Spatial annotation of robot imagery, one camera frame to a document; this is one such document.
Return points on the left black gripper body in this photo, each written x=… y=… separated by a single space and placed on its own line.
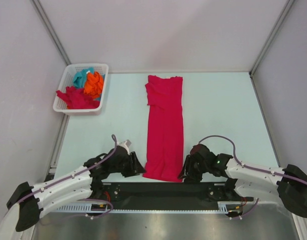
x=125 y=167

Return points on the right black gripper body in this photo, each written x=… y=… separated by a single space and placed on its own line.
x=197 y=169

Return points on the red t shirt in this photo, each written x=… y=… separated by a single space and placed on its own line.
x=165 y=135
x=77 y=99

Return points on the white plastic laundry basket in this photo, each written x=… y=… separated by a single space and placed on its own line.
x=67 y=81

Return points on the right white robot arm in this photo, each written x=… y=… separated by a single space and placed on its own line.
x=286 y=186

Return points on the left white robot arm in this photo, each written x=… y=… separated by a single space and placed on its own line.
x=36 y=201

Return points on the orange t shirt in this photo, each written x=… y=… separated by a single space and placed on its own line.
x=94 y=85

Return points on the teal t shirt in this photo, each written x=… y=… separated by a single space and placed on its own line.
x=80 y=77

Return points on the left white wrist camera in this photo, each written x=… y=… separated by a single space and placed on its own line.
x=126 y=145

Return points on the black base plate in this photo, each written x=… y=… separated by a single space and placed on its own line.
x=152 y=192

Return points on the slotted cable duct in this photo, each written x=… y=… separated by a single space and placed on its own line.
x=184 y=206

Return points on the right aluminium frame post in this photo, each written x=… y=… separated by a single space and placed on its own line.
x=272 y=35

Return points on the aluminium frame post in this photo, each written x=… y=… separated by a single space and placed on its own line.
x=46 y=22
x=272 y=35

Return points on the left aluminium frame post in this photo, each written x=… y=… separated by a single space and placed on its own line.
x=46 y=22

